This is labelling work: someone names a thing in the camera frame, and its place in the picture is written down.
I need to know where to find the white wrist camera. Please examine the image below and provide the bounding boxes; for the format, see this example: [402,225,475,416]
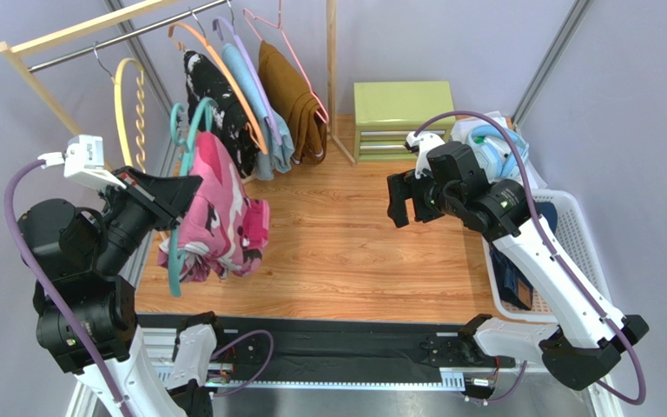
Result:
[405,131,445,179]
[37,135,127,191]

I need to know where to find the light blue trousers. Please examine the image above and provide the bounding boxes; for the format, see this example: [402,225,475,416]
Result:
[221,43,294,181]

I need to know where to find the white plastic basket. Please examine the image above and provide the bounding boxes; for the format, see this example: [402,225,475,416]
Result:
[483,189,611,323]

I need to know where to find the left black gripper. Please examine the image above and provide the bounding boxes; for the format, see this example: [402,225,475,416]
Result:
[89,162,204,272]

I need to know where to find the pink wire hanger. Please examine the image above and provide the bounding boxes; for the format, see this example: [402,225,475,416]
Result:
[242,0,330,126]

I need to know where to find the black white speckled trousers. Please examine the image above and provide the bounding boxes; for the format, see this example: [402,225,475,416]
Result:
[183,50,259,179]

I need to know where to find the brown trousers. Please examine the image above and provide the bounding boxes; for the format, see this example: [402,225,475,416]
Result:
[258,41,327,164]

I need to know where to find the green drawer cabinet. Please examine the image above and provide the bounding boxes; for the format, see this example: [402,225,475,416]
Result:
[353,81,454,162]

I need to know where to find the teal clothes hanger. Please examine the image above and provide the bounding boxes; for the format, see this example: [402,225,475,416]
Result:
[168,97,217,297]

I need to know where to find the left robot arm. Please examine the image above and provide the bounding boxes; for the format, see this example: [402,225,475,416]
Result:
[8,167,221,416]

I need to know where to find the yellow clothes hanger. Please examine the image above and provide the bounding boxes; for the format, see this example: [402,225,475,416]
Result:
[91,41,148,174]

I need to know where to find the pink camouflage trousers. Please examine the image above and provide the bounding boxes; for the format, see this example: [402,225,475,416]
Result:
[158,132,271,282]

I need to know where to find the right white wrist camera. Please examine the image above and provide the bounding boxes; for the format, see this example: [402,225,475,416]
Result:
[405,131,445,179]

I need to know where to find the dark blue denim trousers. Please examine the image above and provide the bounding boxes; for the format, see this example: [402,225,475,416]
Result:
[465,189,563,308]

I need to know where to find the purple clothes hanger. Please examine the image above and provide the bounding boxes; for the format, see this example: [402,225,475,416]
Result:
[212,1,283,145]

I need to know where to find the orange clothes hanger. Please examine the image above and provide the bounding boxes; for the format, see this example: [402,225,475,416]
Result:
[168,22,268,155]

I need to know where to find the light blue headphones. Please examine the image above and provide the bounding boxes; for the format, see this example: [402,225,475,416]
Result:
[466,125,530,182]

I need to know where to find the wooden clothes rack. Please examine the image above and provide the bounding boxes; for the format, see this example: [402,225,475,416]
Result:
[0,1,356,165]

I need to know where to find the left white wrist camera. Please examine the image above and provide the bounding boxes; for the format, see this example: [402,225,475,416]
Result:
[37,135,127,191]

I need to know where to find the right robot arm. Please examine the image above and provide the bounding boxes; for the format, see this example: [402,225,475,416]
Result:
[387,142,649,391]

